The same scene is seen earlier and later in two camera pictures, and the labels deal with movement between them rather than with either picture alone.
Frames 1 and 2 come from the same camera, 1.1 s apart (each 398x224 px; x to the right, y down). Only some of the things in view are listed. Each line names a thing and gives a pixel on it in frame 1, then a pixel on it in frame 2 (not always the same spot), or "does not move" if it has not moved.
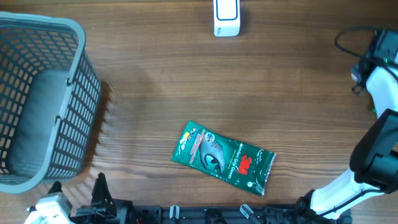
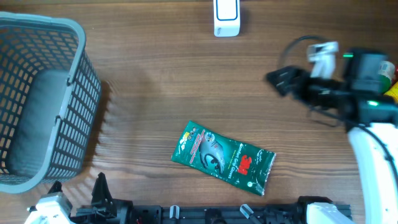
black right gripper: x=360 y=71 -> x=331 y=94
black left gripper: x=102 y=200 does not move
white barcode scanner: x=226 y=18 does not move
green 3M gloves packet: x=247 y=167 does not move
